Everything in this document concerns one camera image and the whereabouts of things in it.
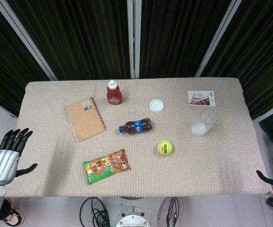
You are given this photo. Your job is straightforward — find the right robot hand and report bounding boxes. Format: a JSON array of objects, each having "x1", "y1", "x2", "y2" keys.
[{"x1": 256, "y1": 169, "x2": 273, "y2": 189}]

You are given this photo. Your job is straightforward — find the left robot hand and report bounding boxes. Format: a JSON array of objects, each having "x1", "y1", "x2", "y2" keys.
[{"x1": 0, "y1": 128, "x2": 38, "y2": 185}]

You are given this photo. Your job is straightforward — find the yellow tennis ball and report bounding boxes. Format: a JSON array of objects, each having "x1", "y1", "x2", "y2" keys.
[{"x1": 157, "y1": 140, "x2": 174, "y2": 157}]

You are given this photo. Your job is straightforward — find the round robot base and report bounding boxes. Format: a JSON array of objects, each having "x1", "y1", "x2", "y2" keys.
[{"x1": 114, "y1": 196, "x2": 152, "y2": 227}]

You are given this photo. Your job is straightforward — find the white sneaker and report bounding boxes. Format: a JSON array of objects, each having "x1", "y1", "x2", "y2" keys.
[{"x1": 3, "y1": 207, "x2": 24, "y2": 225}]

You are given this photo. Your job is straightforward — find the transparent plastic cup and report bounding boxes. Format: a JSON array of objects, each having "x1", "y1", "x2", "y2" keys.
[{"x1": 190, "y1": 108, "x2": 219, "y2": 137}]

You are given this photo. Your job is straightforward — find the brown spiral notebook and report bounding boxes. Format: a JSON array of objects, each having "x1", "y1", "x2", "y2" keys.
[{"x1": 64, "y1": 97, "x2": 107, "y2": 143}]

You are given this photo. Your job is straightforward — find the green snack bag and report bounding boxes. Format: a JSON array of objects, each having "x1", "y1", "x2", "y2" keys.
[{"x1": 83, "y1": 148, "x2": 131, "y2": 185}]

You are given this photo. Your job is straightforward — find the postcard with red building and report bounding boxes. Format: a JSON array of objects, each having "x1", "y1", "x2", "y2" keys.
[{"x1": 187, "y1": 90, "x2": 216, "y2": 107}]

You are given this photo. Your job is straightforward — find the red ketchup bottle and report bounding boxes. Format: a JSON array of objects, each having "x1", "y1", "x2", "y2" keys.
[{"x1": 106, "y1": 79, "x2": 124, "y2": 105}]

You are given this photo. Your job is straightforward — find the beige woven tablecloth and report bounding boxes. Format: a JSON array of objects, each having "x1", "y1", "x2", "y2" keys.
[{"x1": 4, "y1": 77, "x2": 273, "y2": 198}]

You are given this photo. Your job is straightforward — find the white round lid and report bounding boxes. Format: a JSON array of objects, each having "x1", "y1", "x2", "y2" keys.
[{"x1": 149, "y1": 99, "x2": 165, "y2": 114}]

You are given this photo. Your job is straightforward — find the small cola bottle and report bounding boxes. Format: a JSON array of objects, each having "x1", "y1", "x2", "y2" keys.
[{"x1": 118, "y1": 117, "x2": 154, "y2": 135}]

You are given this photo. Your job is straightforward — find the black curtain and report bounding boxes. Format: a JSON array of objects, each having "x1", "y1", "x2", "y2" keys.
[{"x1": 0, "y1": 0, "x2": 273, "y2": 120}]

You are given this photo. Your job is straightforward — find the black cable bundle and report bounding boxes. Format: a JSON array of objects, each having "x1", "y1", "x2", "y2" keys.
[
  {"x1": 79, "y1": 197, "x2": 111, "y2": 227},
  {"x1": 165, "y1": 196, "x2": 182, "y2": 227}
]

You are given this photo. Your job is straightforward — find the grey metal frame post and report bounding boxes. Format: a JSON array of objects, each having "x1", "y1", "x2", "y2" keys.
[
  {"x1": 195, "y1": 0, "x2": 242, "y2": 78},
  {"x1": 126, "y1": 0, "x2": 142, "y2": 79},
  {"x1": 0, "y1": 0, "x2": 58, "y2": 81}
]

